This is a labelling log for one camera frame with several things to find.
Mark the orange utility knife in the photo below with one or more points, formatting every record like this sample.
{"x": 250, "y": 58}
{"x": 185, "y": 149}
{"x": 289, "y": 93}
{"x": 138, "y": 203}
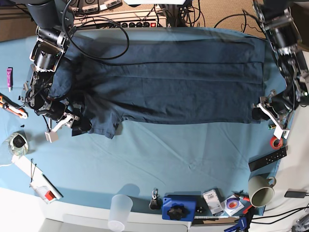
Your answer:
{"x": 9, "y": 106}

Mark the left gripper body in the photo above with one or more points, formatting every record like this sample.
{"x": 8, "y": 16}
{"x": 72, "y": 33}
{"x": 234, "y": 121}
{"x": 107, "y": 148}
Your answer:
{"x": 277, "y": 107}

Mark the black keychain with chain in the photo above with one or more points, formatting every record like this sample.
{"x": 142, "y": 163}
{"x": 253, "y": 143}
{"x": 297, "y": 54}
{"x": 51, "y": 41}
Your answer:
{"x": 155, "y": 203}

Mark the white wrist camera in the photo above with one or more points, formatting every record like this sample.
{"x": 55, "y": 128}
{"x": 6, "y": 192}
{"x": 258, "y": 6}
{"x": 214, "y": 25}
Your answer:
{"x": 279, "y": 132}
{"x": 51, "y": 136}

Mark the clear tape roll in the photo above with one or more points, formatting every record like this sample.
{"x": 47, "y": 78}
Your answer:
{"x": 17, "y": 144}

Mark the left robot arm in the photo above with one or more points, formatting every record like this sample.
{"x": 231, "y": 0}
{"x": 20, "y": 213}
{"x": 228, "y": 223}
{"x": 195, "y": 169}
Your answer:
{"x": 274, "y": 17}

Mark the white paper sheet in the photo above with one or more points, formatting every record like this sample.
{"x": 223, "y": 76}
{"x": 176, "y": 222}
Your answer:
{"x": 36, "y": 175}

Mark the blue clamp handle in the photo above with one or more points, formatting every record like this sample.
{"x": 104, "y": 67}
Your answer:
{"x": 242, "y": 225}

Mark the black remote control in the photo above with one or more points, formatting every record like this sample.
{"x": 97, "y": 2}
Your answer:
{"x": 267, "y": 159}

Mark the grey green mug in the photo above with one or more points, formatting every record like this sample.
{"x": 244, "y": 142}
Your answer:
{"x": 261, "y": 190}

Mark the white red tube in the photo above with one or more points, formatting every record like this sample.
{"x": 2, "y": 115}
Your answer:
{"x": 43, "y": 192}

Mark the translucent plastic cup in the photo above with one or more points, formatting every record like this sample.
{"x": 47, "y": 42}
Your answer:
{"x": 120, "y": 209}

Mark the white barcode label box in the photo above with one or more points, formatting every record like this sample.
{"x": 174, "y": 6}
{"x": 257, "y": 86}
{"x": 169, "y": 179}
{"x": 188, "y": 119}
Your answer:
{"x": 213, "y": 202}

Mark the dark blue T-shirt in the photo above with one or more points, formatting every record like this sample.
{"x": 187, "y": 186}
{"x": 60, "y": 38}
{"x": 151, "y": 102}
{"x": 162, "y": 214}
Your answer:
{"x": 182, "y": 82}

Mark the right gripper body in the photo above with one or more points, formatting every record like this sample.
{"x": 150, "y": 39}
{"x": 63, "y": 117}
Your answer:
{"x": 56, "y": 110}

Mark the black power adapter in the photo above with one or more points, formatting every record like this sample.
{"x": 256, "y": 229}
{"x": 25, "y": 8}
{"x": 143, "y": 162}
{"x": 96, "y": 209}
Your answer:
{"x": 295, "y": 194}

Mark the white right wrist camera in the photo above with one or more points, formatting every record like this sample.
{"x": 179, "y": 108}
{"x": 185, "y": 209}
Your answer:
{"x": 51, "y": 136}

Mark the red tape roll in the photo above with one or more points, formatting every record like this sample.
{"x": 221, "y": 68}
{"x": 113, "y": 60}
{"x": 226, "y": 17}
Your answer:
{"x": 276, "y": 143}

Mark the purple glue tube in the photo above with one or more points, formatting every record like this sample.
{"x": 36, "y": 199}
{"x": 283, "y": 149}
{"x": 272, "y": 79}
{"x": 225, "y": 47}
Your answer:
{"x": 9, "y": 73}

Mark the purple orange disc packet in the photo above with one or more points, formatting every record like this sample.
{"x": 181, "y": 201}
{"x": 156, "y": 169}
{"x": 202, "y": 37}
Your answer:
{"x": 232, "y": 205}

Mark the yellow green battery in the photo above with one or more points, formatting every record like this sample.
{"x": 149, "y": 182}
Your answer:
{"x": 271, "y": 126}

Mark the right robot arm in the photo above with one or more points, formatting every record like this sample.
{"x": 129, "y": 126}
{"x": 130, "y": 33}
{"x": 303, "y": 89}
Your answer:
{"x": 54, "y": 32}

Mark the light blue table cloth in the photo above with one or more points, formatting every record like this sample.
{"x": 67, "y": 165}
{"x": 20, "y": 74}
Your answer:
{"x": 89, "y": 169}

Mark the blue plastic box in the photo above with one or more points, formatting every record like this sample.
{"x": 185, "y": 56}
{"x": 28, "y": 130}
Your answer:
{"x": 178, "y": 207}

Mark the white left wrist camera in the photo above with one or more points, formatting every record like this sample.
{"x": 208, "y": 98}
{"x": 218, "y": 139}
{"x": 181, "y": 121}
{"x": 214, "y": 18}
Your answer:
{"x": 279, "y": 132}

